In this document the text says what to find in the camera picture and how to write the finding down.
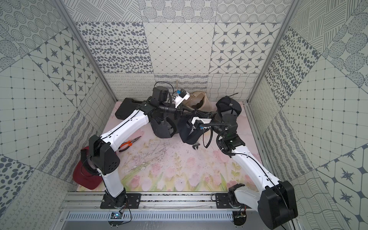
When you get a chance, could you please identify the black cap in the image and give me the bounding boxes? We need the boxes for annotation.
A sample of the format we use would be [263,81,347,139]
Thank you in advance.
[150,110,178,139]
[177,113,209,145]

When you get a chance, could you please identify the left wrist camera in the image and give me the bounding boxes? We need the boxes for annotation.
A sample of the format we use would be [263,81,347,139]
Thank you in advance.
[174,89,190,108]

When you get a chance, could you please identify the orange handled adjustable wrench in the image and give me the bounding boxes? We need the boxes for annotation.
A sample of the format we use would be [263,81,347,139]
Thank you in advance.
[192,142,200,150]

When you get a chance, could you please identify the aluminium front rail frame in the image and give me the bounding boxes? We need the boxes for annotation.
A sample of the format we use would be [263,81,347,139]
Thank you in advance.
[54,190,302,230]

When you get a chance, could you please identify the black plastic tool case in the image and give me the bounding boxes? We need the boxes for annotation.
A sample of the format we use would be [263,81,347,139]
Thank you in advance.
[115,98,142,120]

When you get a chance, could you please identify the orange handled pliers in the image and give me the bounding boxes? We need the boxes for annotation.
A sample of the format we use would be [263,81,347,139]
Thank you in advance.
[118,136,141,152]

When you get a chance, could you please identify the beige baseball cap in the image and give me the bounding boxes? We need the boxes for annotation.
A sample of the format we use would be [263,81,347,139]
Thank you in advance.
[176,81,214,112]

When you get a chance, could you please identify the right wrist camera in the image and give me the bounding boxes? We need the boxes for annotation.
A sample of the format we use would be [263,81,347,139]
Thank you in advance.
[191,117,212,130]

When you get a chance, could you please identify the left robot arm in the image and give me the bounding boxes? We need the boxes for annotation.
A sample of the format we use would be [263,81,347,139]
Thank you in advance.
[89,86,190,209]

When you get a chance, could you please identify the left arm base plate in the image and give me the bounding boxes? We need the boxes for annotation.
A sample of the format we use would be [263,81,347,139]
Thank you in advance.
[100,191,142,209]

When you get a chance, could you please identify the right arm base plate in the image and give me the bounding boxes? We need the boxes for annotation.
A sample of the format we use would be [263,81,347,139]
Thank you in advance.
[211,193,250,209]

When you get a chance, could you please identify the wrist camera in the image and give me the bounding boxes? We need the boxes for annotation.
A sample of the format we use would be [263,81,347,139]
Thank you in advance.
[191,117,212,130]
[174,89,190,108]

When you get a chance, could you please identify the red baseball cap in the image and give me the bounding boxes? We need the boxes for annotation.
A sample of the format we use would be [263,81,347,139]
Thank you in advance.
[73,147,103,190]

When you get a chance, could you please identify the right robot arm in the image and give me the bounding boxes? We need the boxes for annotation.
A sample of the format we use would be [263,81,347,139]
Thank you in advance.
[192,114,298,230]

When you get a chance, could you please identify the dark grey baseball cap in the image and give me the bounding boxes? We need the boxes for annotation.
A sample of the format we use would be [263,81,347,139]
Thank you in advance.
[216,94,242,117]

